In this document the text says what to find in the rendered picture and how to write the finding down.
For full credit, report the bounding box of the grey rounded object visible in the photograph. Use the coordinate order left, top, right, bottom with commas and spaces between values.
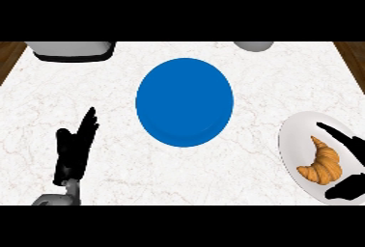
232, 41, 275, 53

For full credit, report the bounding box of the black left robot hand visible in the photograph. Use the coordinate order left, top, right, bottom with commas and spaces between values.
51, 106, 102, 187

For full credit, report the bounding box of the white plate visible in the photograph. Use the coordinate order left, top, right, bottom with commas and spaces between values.
276, 110, 365, 206

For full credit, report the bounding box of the grey appliance with black base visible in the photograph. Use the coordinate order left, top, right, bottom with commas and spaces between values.
23, 41, 118, 63

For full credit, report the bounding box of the golden brown croissant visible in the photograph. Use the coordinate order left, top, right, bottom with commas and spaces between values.
295, 135, 344, 186

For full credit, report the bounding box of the blue plate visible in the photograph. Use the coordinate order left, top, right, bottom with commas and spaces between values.
134, 57, 235, 149

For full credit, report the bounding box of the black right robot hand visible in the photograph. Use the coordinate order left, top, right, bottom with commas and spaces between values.
315, 122, 365, 202

